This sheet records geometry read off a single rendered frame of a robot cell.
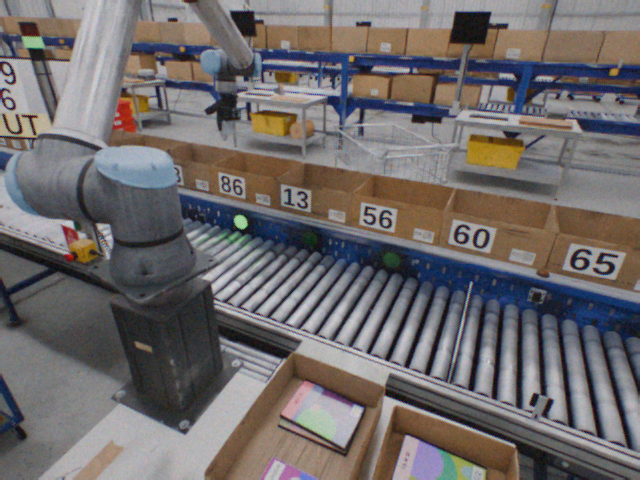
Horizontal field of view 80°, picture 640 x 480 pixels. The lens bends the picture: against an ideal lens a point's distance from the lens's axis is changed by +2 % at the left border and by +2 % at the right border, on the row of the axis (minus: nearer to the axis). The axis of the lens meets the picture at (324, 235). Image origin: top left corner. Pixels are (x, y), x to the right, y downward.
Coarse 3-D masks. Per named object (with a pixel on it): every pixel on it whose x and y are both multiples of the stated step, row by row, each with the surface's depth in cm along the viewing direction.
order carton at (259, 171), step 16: (224, 160) 203; (240, 160) 215; (256, 160) 215; (272, 160) 210; (288, 160) 206; (240, 176) 187; (256, 176) 183; (272, 176) 215; (256, 192) 187; (272, 192) 183; (272, 208) 188
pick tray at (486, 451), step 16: (400, 416) 96; (416, 416) 94; (432, 416) 92; (400, 432) 98; (416, 432) 96; (432, 432) 94; (448, 432) 92; (464, 432) 90; (384, 448) 90; (448, 448) 94; (464, 448) 92; (480, 448) 90; (496, 448) 88; (512, 448) 86; (384, 464) 91; (496, 464) 90; (512, 464) 86
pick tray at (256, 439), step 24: (288, 360) 108; (312, 360) 107; (288, 384) 111; (336, 384) 107; (360, 384) 103; (264, 408) 100; (240, 432) 91; (264, 432) 97; (288, 432) 97; (360, 432) 98; (216, 456) 83; (240, 456) 92; (264, 456) 92; (288, 456) 92; (312, 456) 92; (336, 456) 92; (360, 456) 84
